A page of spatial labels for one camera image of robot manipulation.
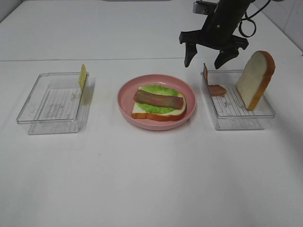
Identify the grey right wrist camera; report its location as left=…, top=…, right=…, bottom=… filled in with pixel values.
left=193, top=0, right=217, bottom=15

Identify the green lettuce leaf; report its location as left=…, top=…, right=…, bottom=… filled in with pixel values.
left=134, top=84, right=181, bottom=114

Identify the upright bread slice right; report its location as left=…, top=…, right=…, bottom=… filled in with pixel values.
left=236, top=51, right=276, bottom=110

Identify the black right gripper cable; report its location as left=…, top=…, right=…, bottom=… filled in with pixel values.
left=237, top=0, right=272, bottom=38

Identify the bread slice with brown crust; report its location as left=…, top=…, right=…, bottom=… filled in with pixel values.
left=132, top=92, right=187, bottom=122

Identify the clear left plastic tray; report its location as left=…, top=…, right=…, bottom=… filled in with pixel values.
left=16, top=72, right=93, bottom=135

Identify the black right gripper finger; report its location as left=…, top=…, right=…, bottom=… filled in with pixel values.
left=184, top=43, right=197, bottom=68
left=214, top=48, right=239, bottom=69

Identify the brown bacon strip tray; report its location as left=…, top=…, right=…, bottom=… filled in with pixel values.
left=133, top=90, right=185, bottom=109

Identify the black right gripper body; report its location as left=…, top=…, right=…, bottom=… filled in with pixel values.
left=179, top=0, right=252, bottom=50

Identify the yellow cheese slice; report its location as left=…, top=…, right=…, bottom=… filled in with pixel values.
left=78, top=64, right=87, bottom=91

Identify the pink round plate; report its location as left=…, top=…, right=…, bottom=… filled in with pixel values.
left=117, top=74, right=196, bottom=131

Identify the clear plastic tray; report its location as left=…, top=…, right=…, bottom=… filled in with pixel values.
left=16, top=72, right=93, bottom=135
left=201, top=70, right=275, bottom=130

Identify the clear right plastic tray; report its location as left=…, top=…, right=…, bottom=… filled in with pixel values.
left=201, top=70, right=275, bottom=130

